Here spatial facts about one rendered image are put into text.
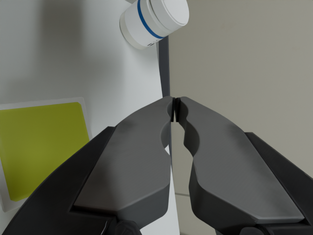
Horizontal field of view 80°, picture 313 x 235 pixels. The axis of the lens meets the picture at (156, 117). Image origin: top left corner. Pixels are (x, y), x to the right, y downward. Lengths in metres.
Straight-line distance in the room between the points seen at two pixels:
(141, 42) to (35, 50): 0.16
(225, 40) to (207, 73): 0.28
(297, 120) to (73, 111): 1.24
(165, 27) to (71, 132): 0.21
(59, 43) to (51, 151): 0.15
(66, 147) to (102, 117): 0.11
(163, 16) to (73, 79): 0.15
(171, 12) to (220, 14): 1.51
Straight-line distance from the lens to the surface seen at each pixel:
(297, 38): 1.47
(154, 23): 0.31
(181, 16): 0.32
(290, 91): 1.36
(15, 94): 0.25
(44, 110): 0.18
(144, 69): 0.36
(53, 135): 0.18
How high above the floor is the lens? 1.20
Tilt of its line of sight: 43 degrees down
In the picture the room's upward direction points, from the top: 78 degrees clockwise
